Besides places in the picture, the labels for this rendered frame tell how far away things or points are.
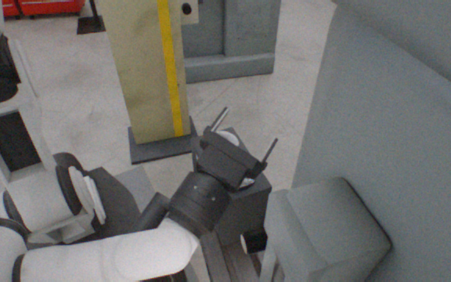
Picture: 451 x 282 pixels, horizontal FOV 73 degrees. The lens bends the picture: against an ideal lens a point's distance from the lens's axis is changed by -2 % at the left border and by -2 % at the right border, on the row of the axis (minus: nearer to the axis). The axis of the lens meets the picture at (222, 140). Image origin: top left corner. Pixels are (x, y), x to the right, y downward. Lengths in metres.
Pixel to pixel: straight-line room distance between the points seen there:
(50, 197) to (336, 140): 0.78
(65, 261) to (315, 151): 0.42
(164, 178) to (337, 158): 2.05
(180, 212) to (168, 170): 1.74
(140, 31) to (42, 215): 1.30
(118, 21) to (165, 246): 1.58
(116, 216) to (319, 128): 1.24
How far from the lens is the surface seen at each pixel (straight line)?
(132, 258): 0.48
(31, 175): 0.85
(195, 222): 0.49
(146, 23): 1.92
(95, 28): 4.39
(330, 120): 0.16
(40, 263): 0.53
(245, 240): 0.20
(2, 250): 0.54
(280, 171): 2.23
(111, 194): 1.45
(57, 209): 0.88
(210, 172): 0.52
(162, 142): 2.40
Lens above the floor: 1.67
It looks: 44 degrees down
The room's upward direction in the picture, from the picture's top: straight up
